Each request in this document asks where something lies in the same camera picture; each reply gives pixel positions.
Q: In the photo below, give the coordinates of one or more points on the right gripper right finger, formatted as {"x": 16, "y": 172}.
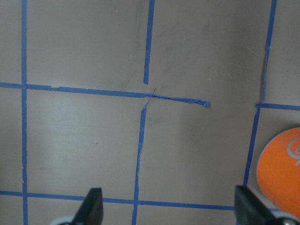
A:
{"x": 249, "y": 210}

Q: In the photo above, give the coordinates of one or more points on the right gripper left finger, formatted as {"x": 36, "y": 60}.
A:
{"x": 91, "y": 211}

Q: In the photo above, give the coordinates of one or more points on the orange can silver lid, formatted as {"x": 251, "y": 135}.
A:
{"x": 278, "y": 171}

